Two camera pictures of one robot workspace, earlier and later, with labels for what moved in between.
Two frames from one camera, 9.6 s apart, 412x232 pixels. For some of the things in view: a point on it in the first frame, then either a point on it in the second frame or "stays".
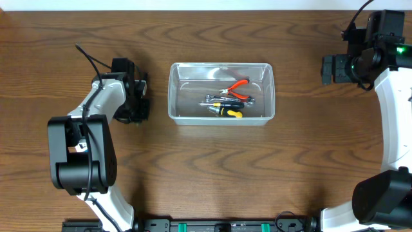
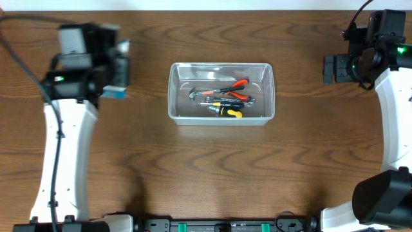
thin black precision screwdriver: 235,105 stays
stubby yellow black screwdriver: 224,111 stays
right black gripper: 340,75 stays
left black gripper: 143,112 → 120,70
